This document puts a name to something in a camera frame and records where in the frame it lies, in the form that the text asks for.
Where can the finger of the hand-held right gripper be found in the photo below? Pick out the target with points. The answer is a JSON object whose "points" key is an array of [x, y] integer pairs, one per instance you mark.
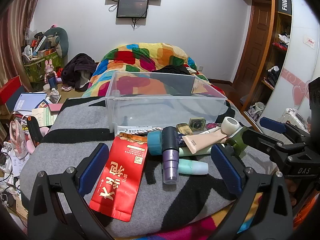
{"points": [[272, 125], [255, 140]]}

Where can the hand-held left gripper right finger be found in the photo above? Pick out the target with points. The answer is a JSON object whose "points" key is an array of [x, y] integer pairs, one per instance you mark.
{"points": [[225, 167]]}

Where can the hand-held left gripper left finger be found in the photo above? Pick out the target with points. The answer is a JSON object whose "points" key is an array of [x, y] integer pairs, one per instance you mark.
{"points": [[92, 167]]}

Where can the dark green jar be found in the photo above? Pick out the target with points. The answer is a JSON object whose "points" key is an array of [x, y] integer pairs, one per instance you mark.
{"points": [[235, 141]]}

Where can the red foil tea pouch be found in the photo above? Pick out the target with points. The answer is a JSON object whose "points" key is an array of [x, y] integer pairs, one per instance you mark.
{"points": [[117, 177]]}

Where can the white tape roll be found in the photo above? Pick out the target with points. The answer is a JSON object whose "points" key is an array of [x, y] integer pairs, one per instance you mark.
{"points": [[228, 126]]}

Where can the mint green bottle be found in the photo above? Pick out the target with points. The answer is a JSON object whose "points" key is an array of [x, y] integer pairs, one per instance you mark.
{"points": [[193, 167]]}

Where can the pale green tube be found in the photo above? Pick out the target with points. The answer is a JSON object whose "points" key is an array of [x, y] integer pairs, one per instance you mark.
{"points": [[197, 151]]}

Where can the beige cosmetic tube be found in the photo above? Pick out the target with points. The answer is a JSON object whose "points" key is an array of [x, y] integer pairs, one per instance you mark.
{"points": [[202, 140]]}

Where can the square green tin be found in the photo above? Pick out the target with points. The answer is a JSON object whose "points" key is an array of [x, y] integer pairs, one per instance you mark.
{"points": [[197, 124]]}

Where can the white ointment tube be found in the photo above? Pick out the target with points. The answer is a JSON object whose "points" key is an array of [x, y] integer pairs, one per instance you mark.
{"points": [[132, 130]]}

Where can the purple spray bottle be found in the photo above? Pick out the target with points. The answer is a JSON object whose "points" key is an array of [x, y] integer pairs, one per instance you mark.
{"points": [[170, 160]]}

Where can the gold rectangular tin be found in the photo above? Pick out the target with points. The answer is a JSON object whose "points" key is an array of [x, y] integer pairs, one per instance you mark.
{"points": [[184, 129]]}

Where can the teal round jar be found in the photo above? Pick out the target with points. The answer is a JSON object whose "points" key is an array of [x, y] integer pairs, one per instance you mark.
{"points": [[153, 143]]}

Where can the clear plastic storage box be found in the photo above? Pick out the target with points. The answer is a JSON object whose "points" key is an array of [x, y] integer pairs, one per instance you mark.
{"points": [[160, 105]]}

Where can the person's right hand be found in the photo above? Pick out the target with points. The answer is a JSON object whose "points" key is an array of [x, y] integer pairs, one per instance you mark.
{"points": [[292, 190]]}

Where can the white suitcase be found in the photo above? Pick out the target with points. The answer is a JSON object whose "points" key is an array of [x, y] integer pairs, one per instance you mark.
{"points": [[293, 118]]}

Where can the white shoes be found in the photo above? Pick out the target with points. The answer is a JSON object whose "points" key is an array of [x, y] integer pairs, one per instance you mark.
{"points": [[256, 110]]}

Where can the green and white book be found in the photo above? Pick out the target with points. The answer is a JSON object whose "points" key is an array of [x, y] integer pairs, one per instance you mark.
{"points": [[45, 117]]}

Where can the pink notebook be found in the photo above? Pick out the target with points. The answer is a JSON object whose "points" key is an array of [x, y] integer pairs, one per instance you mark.
{"points": [[55, 107]]}

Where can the wooden wardrobe shelves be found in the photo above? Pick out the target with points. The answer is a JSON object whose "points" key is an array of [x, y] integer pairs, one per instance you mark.
{"points": [[281, 55]]}

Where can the white sliding wardrobe door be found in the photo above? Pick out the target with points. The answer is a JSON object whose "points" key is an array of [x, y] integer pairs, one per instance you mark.
{"points": [[300, 55]]}

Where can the wooden door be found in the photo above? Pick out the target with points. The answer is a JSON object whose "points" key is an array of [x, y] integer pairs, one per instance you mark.
{"points": [[255, 50]]}

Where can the white power strip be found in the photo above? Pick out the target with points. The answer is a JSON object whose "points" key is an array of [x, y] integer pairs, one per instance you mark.
{"points": [[6, 158]]}

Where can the blue booklet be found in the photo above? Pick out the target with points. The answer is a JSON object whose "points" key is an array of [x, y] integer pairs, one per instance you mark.
{"points": [[28, 101]]}

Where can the blue bottle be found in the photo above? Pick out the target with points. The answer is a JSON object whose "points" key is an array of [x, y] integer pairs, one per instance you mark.
{"points": [[52, 82]]}

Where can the dark purple clothes heap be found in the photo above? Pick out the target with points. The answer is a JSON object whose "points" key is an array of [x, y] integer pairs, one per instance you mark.
{"points": [[77, 70]]}

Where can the pink rabbit toy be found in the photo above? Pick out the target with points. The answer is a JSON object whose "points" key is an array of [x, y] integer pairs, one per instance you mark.
{"points": [[49, 68]]}

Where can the black garment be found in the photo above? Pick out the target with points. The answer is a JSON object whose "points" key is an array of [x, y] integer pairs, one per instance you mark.
{"points": [[172, 70]]}

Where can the green storage bag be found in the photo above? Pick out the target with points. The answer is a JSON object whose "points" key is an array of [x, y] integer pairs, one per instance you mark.
{"points": [[37, 71]]}

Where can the red box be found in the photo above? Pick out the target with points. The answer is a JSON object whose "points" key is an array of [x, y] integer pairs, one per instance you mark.
{"points": [[11, 90]]}

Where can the colourful patchwork quilt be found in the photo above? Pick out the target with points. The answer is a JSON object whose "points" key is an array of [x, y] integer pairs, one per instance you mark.
{"points": [[140, 62]]}

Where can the black printed box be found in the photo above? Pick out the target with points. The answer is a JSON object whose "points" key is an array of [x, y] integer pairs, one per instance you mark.
{"points": [[285, 2]]}

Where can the grey green neck pillow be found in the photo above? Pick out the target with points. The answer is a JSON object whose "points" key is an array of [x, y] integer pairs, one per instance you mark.
{"points": [[62, 40]]}

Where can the striped curtain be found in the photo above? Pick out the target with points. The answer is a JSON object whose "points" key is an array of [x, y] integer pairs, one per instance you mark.
{"points": [[15, 30]]}

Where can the wall socket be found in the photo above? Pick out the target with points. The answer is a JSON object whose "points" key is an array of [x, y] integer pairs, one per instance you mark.
{"points": [[200, 68]]}

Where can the small wall monitor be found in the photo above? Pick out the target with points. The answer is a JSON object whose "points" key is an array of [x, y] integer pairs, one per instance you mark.
{"points": [[132, 8]]}

